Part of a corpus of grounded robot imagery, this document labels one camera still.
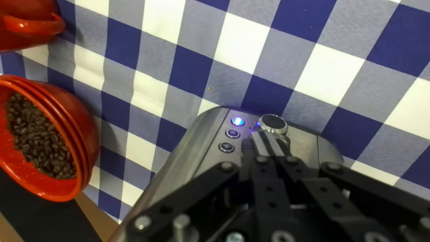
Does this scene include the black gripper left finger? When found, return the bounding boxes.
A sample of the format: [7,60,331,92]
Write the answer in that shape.
[126,133,295,242]

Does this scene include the blue white checkered tablecloth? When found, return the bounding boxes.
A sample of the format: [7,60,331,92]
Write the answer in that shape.
[0,0,430,223]

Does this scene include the black mat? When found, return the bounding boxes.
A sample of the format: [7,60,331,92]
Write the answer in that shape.
[0,168,104,242]

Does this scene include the brown coffee beans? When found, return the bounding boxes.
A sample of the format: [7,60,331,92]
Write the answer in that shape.
[3,91,80,181]

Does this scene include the silver toaster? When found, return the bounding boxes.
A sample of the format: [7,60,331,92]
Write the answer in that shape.
[107,104,358,242]

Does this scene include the red bowl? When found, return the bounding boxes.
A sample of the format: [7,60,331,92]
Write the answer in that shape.
[0,74,101,204]

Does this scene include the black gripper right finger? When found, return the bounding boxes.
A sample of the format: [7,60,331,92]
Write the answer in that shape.
[263,133,430,242]

